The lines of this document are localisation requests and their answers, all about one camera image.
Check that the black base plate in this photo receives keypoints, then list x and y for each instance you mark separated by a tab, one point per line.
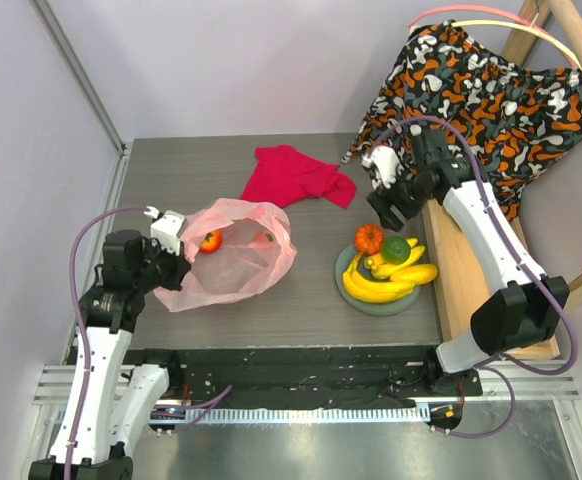
323	377

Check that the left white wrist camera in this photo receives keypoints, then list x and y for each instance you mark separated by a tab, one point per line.
165	228

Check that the large yellow banana bunch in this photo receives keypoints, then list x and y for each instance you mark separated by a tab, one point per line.
372	292

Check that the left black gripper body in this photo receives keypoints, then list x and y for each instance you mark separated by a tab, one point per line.
169	268

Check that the pink hoop tube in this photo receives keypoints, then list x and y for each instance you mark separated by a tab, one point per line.
473	9

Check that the grey-green plate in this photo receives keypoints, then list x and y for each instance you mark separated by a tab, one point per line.
387	309

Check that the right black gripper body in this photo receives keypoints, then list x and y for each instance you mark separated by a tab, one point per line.
395	204

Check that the patterned orange black fabric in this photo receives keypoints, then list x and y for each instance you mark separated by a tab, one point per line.
518	122

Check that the wooden tray frame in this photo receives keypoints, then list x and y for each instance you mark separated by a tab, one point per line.
476	259

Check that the orange fake persimmon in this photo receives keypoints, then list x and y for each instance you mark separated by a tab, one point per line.
211	243

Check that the pink plastic bag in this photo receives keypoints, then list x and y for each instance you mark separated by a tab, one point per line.
256	253

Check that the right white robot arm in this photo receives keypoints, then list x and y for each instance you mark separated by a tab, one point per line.
525	305

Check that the green orange fake mango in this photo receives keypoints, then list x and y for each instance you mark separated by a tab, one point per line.
395	250

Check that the yellow fake fruit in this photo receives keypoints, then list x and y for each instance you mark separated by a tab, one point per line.
419	274

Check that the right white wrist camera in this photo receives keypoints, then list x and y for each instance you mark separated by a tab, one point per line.
382	166

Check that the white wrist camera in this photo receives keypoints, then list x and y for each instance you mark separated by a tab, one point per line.
382	166
165	228

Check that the red cloth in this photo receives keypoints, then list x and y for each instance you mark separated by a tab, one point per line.
284	176

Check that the small yellow banana bunch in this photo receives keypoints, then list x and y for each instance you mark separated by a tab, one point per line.
381	270

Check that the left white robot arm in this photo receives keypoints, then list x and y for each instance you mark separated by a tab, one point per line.
99	431

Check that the orange fake pumpkin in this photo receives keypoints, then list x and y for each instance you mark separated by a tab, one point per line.
368	239

